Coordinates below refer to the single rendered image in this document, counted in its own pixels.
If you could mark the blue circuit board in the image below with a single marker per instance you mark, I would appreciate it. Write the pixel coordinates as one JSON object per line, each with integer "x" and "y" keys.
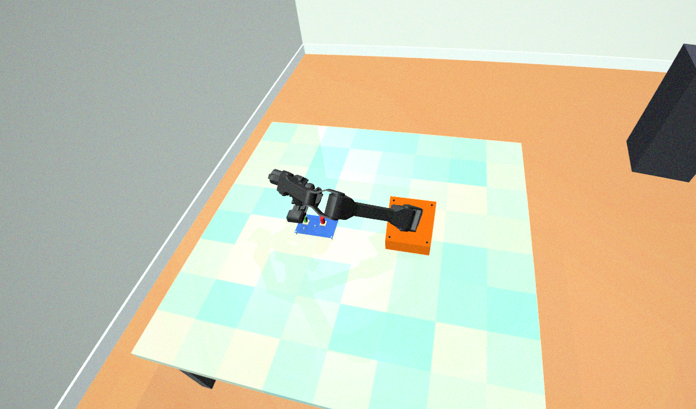
{"x": 317, "y": 226}

